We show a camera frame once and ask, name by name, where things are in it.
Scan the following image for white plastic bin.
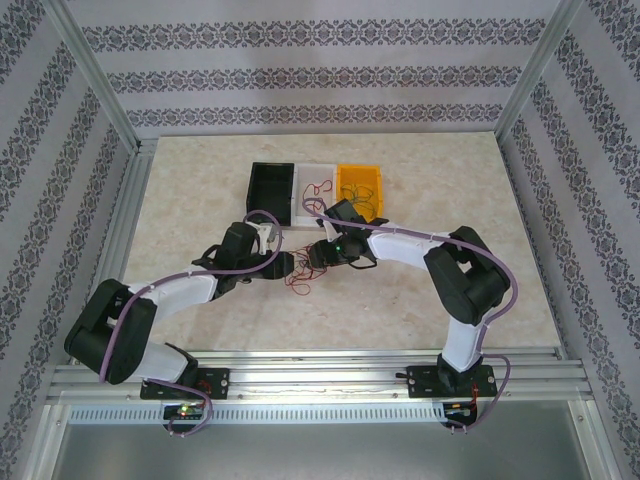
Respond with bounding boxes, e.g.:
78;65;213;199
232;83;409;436
292;162;341;231

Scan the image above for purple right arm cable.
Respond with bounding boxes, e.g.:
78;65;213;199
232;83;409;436
301;196;519;435

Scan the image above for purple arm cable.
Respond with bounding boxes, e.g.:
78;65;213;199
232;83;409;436
98;208;285;440
301;196;519;435

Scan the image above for slotted metal cable duct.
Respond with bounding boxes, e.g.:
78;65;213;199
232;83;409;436
66;403;447;424

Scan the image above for thin dark green cable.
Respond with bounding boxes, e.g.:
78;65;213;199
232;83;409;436
341;183;380;222

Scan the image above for grey sheet metal panel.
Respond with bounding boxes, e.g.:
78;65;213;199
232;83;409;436
42;403;599;480

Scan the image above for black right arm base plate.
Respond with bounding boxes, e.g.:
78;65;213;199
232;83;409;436
406;364;498;400

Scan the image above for thin black cable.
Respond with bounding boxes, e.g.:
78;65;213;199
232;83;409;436
292;247;317;275

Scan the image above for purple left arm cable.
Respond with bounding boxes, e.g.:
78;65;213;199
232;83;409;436
98;208;285;440

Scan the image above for black plastic bin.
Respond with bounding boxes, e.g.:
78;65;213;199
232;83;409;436
245;160;297;227

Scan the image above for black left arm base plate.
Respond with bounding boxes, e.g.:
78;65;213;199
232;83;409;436
140;366;232;402

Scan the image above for aluminium mounting rail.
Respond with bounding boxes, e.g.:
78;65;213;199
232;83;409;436
48;346;592;402

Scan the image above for yellow plastic bin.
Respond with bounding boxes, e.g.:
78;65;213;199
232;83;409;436
335;163;389;224

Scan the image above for aluminium frame post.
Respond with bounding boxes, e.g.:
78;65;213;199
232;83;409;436
45;0;147;153
493;0;592;147

